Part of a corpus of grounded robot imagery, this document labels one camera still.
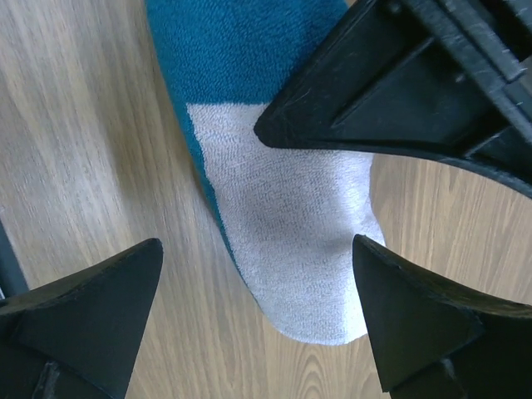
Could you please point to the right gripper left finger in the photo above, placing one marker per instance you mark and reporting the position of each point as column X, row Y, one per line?
column 79, row 336

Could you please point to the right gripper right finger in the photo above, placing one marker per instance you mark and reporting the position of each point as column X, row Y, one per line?
column 432, row 337

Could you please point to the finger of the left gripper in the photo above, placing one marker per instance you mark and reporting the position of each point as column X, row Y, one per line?
column 448, row 81

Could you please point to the teal and cream Doraemon towel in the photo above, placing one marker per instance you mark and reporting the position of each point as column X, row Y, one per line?
column 287, row 217

